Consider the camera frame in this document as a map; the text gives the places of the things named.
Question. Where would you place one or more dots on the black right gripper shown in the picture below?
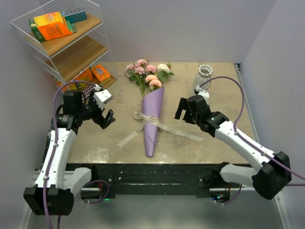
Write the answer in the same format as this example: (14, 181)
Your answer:
(182, 106)

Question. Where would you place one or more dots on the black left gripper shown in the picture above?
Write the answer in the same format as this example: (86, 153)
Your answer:
(103, 122)

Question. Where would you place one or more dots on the purple pink wrapping paper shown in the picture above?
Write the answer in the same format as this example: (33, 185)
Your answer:
(151, 107)

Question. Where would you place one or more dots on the peach two-bloom flower stem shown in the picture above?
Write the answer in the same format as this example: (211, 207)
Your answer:
(153, 82)

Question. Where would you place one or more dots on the pink two-bloom flower stem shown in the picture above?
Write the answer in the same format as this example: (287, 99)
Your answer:
(136, 74)

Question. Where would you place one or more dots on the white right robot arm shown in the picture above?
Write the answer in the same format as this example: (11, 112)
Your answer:
(266, 173)

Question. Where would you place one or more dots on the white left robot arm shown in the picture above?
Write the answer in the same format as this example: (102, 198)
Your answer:
(53, 193)

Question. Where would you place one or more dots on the white ribbed ceramic vase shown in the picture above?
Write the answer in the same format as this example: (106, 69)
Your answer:
(204, 73)

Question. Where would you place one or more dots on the zigzag patterned purple mat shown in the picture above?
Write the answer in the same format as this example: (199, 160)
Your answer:
(89, 91)

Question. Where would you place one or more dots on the small orange box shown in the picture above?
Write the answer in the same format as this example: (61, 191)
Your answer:
(100, 73)

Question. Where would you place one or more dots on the white flower stem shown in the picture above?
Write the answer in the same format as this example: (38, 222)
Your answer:
(164, 71)

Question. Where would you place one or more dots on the teal box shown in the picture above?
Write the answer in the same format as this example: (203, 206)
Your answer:
(74, 14)

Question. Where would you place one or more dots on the orange yellow carton box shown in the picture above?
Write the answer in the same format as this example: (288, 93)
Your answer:
(51, 26)

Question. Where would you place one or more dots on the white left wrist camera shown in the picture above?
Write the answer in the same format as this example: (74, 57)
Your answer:
(101, 96)

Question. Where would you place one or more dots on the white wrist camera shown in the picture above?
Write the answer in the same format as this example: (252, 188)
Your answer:
(101, 96)
(204, 93)

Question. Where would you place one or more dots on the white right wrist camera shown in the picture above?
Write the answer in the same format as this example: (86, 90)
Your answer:
(204, 93)

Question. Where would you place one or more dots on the black mounting base rail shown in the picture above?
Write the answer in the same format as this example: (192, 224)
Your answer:
(199, 180)

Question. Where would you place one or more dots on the white wire wooden shelf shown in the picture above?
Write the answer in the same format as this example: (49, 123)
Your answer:
(66, 58)

